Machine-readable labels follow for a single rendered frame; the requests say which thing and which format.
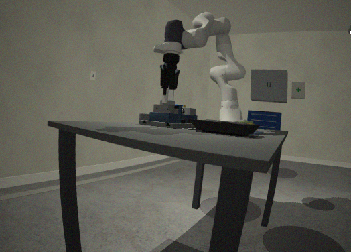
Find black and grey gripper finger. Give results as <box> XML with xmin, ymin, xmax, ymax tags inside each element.
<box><xmin>168</xmin><ymin>66</ymin><xmax>180</xmax><ymax>101</ymax></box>
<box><xmin>160</xmin><ymin>63</ymin><xmax>173</xmax><ymax>103</ymax></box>

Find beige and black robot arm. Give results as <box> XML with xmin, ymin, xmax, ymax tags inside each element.
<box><xmin>153</xmin><ymin>12</ymin><xmax>246</xmax><ymax>121</ymax></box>

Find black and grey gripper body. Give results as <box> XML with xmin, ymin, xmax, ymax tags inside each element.
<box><xmin>163</xmin><ymin>53</ymin><xmax>180</xmax><ymax>72</ymax></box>

